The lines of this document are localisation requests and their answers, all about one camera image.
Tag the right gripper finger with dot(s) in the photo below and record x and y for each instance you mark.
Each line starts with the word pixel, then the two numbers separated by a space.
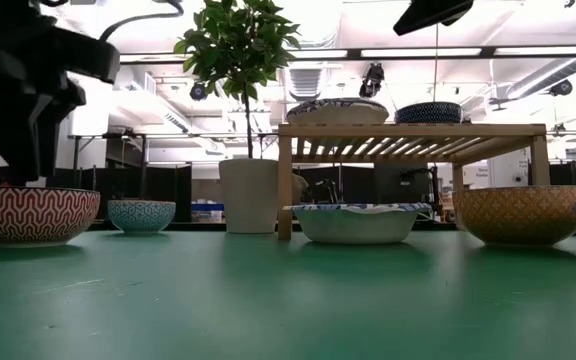
pixel 430 12

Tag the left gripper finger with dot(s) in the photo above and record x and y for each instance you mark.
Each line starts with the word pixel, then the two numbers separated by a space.
pixel 65 107
pixel 15 155

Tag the red white patterned bowl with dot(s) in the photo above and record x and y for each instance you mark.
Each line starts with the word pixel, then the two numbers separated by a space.
pixel 33 215

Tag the dark blue patterned bowl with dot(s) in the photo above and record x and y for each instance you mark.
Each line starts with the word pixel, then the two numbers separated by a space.
pixel 429 114

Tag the small teal patterned bowl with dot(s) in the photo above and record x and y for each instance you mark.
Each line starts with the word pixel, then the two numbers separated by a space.
pixel 141 216

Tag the yellow orange patterned bowl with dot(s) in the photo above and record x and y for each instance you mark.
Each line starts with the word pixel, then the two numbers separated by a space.
pixel 520 215

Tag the light wooden slatted shelf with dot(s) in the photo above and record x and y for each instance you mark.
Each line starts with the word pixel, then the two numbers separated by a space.
pixel 408 131

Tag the black hanging ceiling device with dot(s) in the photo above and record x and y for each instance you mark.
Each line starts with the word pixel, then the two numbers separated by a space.
pixel 372 80

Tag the black partition panels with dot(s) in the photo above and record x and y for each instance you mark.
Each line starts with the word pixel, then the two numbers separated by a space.
pixel 158 192

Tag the ceiling air vent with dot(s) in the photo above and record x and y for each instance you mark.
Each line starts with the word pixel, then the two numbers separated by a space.
pixel 305 82

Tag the dark monitor on stand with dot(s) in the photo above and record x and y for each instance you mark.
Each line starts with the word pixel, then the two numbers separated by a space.
pixel 398 182

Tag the blue storage bins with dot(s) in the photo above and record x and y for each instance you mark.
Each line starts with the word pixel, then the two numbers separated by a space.
pixel 208 212

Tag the green leafy small tree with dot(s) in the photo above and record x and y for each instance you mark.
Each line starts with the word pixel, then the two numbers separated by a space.
pixel 238 45

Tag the white plant pot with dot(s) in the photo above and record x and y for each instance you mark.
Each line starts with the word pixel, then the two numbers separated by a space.
pixel 248 197

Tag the dark partition panels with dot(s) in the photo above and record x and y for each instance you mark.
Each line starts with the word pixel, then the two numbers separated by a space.
pixel 568 174

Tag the person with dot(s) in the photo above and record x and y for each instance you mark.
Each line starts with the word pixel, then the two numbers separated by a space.
pixel 299 187

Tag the black overhead frame rail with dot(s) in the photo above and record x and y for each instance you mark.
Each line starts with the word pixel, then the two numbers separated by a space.
pixel 418 52

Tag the black metal rack frame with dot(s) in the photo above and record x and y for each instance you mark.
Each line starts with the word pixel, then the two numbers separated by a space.
pixel 118 150

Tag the small round black ceiling camera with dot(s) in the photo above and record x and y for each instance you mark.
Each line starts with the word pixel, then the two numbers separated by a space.
pixel 198 91

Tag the silver ceiling duct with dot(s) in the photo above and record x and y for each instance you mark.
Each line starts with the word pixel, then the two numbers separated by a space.
pixel 553 75

